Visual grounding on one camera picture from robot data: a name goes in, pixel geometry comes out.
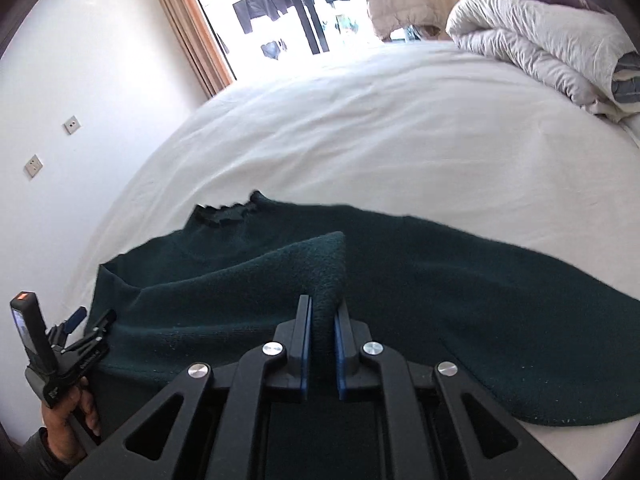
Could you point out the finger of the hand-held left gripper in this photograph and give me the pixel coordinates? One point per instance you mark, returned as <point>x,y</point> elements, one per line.
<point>75,321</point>
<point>102,322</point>

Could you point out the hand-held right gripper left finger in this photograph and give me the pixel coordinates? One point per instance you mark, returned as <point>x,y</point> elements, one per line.
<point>303,340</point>

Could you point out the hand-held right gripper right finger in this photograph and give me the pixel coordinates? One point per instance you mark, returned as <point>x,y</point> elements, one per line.
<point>342,350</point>

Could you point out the dark green knit sweater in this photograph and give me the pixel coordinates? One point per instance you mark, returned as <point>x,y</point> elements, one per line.
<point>450,285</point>

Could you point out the person's left forearm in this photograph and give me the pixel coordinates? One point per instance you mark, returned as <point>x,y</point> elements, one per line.
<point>37,457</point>

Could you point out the person's left hand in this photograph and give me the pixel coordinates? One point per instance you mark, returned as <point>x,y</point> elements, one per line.
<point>75,415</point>

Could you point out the white bed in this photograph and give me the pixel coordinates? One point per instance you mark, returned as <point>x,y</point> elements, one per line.
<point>375,135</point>

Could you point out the small hanging dark garment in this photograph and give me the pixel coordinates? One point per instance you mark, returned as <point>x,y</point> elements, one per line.
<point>272,50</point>

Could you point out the black framed window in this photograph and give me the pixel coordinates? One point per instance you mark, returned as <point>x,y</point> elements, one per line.
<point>320,25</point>

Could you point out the tan pleated curtain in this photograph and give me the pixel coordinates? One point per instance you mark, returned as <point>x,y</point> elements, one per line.
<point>185,10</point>

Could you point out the hanging dark pants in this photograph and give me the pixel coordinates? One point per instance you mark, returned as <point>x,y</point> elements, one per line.
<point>257,7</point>

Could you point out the beige puffer jacket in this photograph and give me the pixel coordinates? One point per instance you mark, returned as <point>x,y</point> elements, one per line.
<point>400,2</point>

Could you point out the white rolled duvet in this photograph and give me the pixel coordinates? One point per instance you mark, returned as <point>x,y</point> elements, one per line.
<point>540,40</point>

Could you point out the white wall socket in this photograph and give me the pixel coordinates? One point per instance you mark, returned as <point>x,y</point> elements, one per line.
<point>71,124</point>
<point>33,165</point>

